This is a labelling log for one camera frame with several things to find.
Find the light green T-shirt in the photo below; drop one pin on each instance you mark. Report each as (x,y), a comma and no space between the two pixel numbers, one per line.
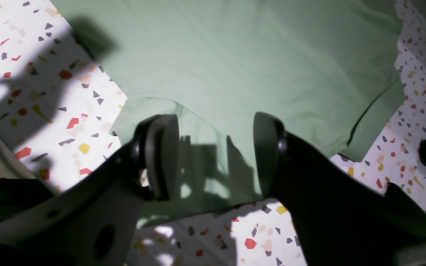
(325,68)

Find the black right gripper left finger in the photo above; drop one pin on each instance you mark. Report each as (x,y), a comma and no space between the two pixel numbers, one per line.
(92,223)

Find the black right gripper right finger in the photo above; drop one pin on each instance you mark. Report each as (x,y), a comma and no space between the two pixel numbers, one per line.
(338,220)

